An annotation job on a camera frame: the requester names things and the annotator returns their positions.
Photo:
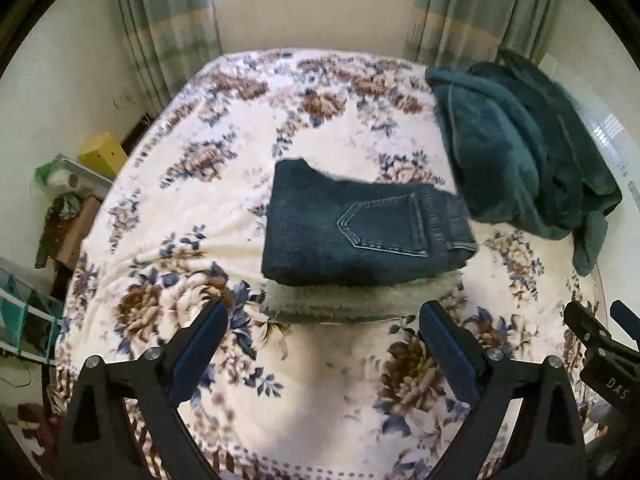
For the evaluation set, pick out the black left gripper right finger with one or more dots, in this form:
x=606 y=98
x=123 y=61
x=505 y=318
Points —
x=547 y=440

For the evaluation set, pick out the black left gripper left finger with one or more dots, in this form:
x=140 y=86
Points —
x=97 y=440

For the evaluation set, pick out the dark blue denim jeans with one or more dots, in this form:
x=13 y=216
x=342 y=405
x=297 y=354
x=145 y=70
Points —
x=322 y=231

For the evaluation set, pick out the teal white shelf rack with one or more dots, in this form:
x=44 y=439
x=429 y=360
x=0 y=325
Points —
x=30 y=320

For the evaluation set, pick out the brown cardboard box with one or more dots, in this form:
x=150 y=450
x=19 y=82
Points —
x=69 y=251

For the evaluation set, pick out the dark teal plush blanket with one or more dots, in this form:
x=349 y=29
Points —
x=522 y=155

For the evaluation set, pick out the white paper roll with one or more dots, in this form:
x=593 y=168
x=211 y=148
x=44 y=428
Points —
x=63 y=181

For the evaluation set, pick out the white bed headboard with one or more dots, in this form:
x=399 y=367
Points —
x=619 y=259

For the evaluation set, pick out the yellow cardboard box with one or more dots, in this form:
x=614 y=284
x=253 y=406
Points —
x=103 y=154

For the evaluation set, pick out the right green curtain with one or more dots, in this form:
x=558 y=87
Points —
x=459 y=33

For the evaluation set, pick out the green curtain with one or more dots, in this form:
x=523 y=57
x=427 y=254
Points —
x=167 y=42
x=459 y=33

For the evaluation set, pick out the left green curtain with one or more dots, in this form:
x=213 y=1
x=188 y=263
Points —
x=167 y=42

